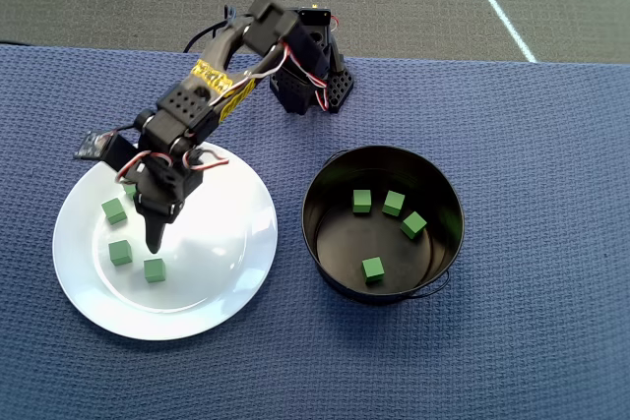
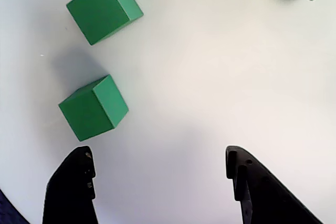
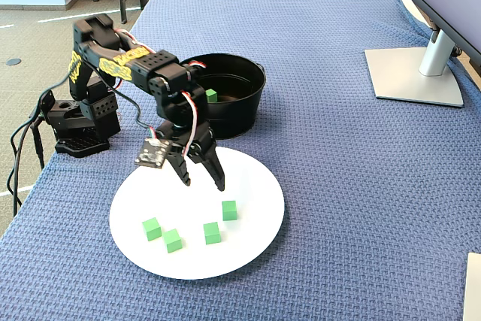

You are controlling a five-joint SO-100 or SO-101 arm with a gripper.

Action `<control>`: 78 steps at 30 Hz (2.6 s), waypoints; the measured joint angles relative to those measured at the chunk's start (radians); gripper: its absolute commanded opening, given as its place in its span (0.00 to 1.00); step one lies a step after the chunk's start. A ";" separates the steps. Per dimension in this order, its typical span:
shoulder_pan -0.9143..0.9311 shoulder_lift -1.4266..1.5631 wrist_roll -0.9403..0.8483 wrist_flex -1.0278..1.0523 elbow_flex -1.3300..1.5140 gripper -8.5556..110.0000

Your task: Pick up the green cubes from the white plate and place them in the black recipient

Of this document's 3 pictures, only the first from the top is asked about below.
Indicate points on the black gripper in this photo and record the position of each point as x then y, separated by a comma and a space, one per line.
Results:
157, 210

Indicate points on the green cube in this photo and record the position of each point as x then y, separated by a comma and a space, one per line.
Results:
372, 270
114, 211
130, 190
154, 270
413, 224
361, 201
393, 203
120, 252

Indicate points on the white round plate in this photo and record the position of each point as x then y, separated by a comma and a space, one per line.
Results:
211, 282

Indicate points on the black metal bucket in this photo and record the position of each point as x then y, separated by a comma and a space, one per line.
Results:
344, 253

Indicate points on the blue woven table cloth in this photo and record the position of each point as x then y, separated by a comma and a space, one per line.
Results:
492, 243

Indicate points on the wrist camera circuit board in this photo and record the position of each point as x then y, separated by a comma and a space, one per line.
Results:
93, 145

